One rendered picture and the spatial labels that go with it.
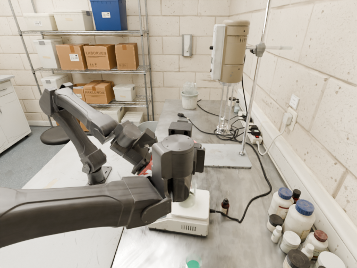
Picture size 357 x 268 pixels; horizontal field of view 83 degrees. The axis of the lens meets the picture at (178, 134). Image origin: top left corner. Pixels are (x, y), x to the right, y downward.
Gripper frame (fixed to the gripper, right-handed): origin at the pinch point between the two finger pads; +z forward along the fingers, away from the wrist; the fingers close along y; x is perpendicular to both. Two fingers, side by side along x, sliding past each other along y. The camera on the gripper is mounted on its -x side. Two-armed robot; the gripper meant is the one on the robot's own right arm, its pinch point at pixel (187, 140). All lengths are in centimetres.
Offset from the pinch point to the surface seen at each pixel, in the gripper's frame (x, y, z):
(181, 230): 30.3, 0.1, -5.7
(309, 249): 25.0, -35.3, -9.1
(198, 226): 27.2, -5.0, -5.7
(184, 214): 23.8, -0.3, -4.8
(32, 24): -26, 202, 184
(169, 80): 43, 54, 238
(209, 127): 32, -7, 74
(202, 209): 23.7, -5.7, -2.0
